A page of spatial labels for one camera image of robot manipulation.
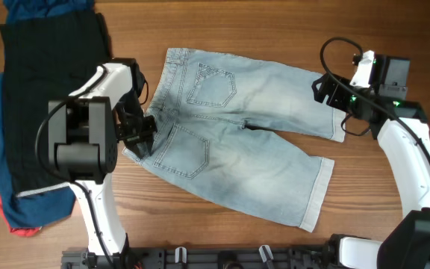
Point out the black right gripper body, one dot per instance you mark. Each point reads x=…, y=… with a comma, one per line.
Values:
x=333, y=94

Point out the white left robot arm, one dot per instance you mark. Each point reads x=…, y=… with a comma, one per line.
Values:
x=84, y=130

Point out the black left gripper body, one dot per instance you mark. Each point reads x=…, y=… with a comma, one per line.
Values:
x=137, y=134

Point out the light blue denim shorts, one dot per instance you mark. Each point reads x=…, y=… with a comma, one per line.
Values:
x=220, y=118

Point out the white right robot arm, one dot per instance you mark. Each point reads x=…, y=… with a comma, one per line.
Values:
x=376, y=94

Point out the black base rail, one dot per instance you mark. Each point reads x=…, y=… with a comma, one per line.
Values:
x=310, y=257

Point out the dark blue garment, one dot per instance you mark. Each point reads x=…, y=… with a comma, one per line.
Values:
x=26, y=215

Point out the black garment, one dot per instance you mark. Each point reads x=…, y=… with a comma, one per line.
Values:
x=44, y=59

